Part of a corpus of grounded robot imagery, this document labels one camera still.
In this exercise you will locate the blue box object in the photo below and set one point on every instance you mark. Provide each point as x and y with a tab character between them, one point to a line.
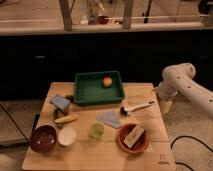
60	103

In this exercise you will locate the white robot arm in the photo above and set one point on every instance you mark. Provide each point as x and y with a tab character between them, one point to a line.
179	78

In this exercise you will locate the small green vegetable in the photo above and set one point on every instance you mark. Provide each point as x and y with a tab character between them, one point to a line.
59	125

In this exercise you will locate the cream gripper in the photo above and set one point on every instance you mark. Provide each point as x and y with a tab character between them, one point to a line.
165	106

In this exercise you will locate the blue triangular cloth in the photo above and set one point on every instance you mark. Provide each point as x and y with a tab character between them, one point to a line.
110	118

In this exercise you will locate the white small bowl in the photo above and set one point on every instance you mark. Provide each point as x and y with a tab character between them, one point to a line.
67	137

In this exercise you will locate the green plastic cup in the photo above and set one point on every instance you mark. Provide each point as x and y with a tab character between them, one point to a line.
96	131

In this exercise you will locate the orange round fruit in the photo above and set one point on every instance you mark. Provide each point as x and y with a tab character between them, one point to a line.
107	82

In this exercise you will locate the green plastic tray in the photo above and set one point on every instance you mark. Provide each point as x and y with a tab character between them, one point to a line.
89	88

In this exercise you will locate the dark red bowl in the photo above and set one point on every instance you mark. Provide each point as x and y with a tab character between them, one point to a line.
43	139

